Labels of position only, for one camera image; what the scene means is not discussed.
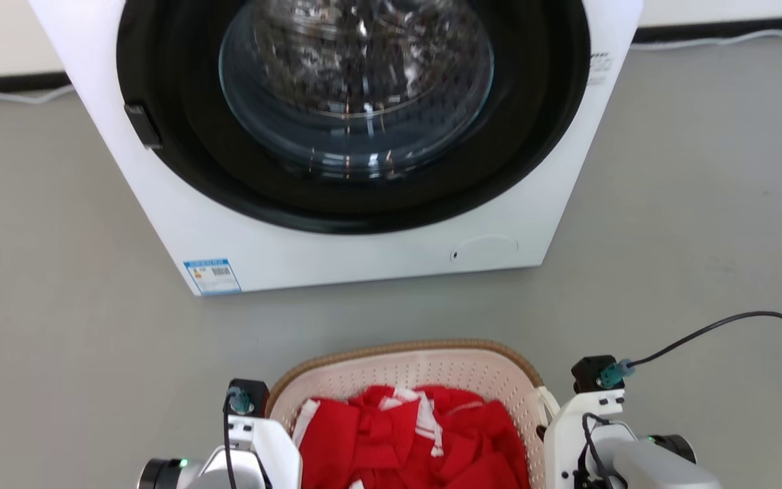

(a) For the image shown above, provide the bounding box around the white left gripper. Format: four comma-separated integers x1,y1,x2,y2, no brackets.
198,415,303,489

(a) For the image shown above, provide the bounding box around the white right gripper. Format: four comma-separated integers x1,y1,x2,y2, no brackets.
543,391,637,489

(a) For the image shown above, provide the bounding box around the beige perforated laundry basket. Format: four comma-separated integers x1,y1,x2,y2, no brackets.
265,339,562,489

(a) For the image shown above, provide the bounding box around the red and white garment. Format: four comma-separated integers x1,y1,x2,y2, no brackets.
292,384,532,489

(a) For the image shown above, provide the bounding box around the blue energy label sticker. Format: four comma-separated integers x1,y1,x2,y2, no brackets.
183,258,243,297

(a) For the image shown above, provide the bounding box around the white front-load washing machine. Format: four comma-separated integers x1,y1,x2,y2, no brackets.
28,0,644,297

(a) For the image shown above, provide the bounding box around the round white drain filter cover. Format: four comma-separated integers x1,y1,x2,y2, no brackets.
449,234,520,266

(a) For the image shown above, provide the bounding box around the black round glass washer door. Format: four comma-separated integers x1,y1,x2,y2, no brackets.
116,0,593,236

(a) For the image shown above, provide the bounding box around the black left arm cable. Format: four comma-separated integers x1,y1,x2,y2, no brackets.
222,393,240,489

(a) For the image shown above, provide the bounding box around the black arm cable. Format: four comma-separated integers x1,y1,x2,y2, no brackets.
222,393,240,489
599,310,782,489

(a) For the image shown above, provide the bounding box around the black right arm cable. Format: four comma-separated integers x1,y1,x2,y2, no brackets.
599,310,782,489

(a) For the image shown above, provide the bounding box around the black washer door handle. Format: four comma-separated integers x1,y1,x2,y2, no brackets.
124,103,164,151

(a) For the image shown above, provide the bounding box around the white floor cable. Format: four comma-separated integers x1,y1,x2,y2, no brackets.
0,84,77,107
631,29,782,52

